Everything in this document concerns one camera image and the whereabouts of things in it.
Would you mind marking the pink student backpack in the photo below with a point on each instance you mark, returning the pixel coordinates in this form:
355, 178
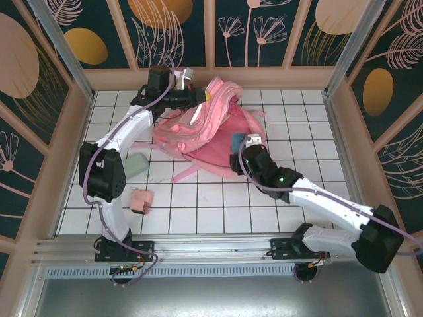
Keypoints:
211, 142

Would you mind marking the sage green pencil case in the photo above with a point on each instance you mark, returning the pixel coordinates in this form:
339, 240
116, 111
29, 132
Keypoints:
137, 166

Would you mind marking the pink box-shaped sharpener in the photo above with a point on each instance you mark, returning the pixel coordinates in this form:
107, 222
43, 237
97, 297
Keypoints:
140, 199

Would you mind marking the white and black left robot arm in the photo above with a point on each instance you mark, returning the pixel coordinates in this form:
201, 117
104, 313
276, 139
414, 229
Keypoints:
132, 125

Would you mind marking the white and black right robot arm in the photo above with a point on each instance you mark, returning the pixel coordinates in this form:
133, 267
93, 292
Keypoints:
330, 201

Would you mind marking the small controller board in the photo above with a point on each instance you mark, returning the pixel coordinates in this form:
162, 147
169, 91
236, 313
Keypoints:
319, 263
127, 268

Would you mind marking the grey metal sheet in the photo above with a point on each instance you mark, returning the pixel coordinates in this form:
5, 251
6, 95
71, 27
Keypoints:
211, 297

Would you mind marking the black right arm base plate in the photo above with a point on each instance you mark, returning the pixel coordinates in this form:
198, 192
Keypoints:
281, 247

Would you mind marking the aluminium side rail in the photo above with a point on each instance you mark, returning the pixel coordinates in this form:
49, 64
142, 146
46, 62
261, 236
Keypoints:
347, 165

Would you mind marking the aluminium mounting rail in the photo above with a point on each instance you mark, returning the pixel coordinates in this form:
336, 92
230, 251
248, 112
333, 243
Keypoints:
211, 247

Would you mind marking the aluminium frame post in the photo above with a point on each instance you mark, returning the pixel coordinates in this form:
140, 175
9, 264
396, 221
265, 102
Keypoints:
66, 49
350, 49

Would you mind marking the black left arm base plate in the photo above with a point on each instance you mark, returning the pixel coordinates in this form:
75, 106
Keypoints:
145, 247

